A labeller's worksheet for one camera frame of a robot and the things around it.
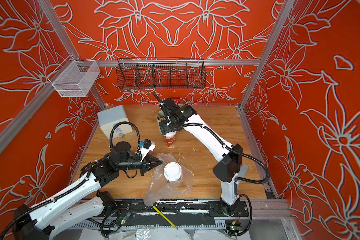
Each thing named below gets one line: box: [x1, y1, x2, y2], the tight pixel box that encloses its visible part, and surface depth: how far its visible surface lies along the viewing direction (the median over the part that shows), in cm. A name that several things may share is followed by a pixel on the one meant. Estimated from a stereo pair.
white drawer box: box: [97, 105, 133, 140], surface depth 95 cm
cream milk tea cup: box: [163, 161, 182, 182], surface depth 70 cm
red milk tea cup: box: [163, 131, 177, 148], surface depth 88 cm
